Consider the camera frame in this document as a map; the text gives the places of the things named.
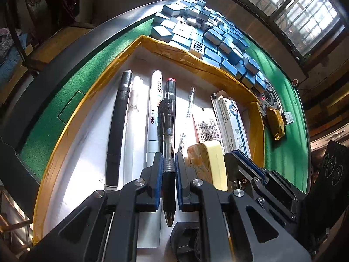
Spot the black round plastic part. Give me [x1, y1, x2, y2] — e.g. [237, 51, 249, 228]
[169, 222, 208, 262]

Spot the white marker pen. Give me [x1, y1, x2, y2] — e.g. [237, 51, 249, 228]
[144, 69, 164, 168]

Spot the black marker with red ends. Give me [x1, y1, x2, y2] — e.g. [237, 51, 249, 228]
[164, 78, 177, 107]

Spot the barred window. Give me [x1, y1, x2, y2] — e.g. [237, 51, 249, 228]
[218, 0, 349, 60]

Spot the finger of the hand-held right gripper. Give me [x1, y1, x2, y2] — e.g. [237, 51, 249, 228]
[232, 150, 304, 197]
[224, 153, 300, 224]

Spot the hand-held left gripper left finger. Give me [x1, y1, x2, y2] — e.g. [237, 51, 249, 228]
[26, 153, 164, 262]

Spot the yellow taped cardboard box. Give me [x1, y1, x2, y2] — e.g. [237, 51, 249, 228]
[31, 34, 265, 247]

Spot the slim silver pen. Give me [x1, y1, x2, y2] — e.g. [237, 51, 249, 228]
[178, 87, 197, 153]

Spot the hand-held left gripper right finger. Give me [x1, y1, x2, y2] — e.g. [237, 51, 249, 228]
[175, 152, 313, 262]

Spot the long black marker pen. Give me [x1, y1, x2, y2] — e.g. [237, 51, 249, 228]
[105, 70, 133, 190]

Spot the wooden chair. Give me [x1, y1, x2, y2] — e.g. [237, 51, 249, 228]
[5, 0, 99, 71]

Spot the yellow tape measure with keyring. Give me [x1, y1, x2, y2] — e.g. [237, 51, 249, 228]
[187, 139, 228, 191]

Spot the frosted white pen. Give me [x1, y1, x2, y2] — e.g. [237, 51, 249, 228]
[124, 76, 149, 186]

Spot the pile of blue mahjong tiles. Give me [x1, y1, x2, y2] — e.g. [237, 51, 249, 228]
[149, 0, 266, 93]

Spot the patterned clothes pile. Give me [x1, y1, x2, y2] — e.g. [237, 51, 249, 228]
[0, 27, 30, 88]

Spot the black gel pen clear barrel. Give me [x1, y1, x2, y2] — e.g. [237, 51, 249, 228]
[158, 98, 176, 228]

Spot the long white blue ointment box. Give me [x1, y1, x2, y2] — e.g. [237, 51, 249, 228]
[218, 97, 251, 159]

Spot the wooden glass door cabinet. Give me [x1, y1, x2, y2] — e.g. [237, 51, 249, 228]
[297, 68, 349, 153]

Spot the clear glass tube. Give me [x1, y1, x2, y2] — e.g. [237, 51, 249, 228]
[210, 93, 229, 152]

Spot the gold snack packet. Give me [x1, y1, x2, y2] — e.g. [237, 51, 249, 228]
[266, 108, 286, 141]

